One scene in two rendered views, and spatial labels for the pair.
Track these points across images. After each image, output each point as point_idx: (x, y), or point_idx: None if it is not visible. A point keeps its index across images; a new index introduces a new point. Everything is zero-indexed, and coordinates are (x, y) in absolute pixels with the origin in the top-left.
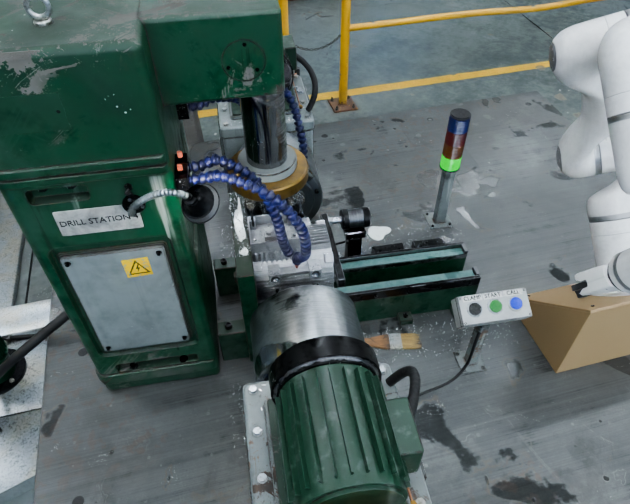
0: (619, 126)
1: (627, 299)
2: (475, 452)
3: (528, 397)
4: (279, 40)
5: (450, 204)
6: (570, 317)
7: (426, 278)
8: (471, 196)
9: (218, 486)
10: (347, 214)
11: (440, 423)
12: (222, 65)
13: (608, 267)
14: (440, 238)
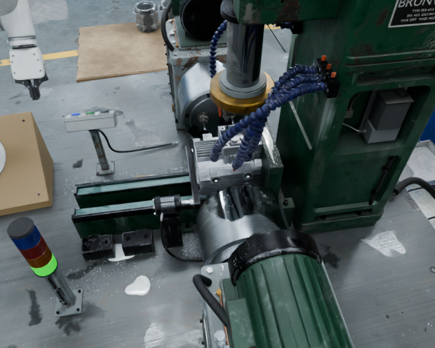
0: None
1: None
2: (124, 126)
3: (79, 149)
4: None
5: (43, 329)
6: (36, 133)
7: (117, 188)
8: (10, 344)
9: None
10: (175, 195)
11: (138, 137)
12: None
13: (34, 43)
14: (83, 251)
